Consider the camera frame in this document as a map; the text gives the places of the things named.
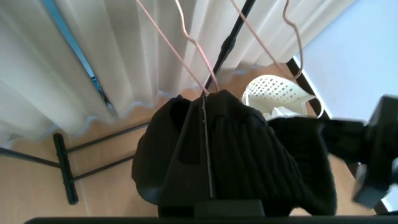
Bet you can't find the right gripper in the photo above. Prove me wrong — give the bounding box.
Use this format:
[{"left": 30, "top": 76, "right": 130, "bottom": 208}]
[{"left": 351, "top": 95, "right": 398, "bottom": 210}]

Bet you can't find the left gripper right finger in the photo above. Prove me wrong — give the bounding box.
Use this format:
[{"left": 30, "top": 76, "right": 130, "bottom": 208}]
[{"left": 205, "top": 89, "right": 259, "bottom": 200}]

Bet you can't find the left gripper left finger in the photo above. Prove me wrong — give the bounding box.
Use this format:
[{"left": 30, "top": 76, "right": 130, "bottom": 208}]
[{"left": 157, "top": 95, "right": 215, "bottom": 218}]

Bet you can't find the black ribbed knit garment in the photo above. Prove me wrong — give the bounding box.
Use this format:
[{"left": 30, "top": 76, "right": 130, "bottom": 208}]
[{"left": 131, "top": 89, "right": 338, "bottom": 217}]

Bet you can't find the pink clothes hanger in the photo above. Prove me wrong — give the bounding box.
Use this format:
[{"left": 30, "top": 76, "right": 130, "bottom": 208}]
[
  {"left": 229, "top": 0, "right": 305, "bottom": 81},
  {"left": 135, "top": 0, "right": 220, "bottom": 96}
]

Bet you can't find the white laundry basket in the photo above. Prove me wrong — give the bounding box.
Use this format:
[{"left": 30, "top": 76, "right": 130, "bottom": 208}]
[{"left": 241, "top": 74, "right": 324, "bottom": 121}]

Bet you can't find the black clothes rack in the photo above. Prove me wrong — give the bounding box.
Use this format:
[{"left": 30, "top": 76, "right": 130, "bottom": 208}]
[{"left": 0, "top": 0, "right": 257, "bottom": 205}]

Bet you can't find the white curtain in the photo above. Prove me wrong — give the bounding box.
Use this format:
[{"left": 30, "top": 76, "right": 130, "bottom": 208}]
[{"left": 0, "top": 0, "right": 355, "bottom": 147}]

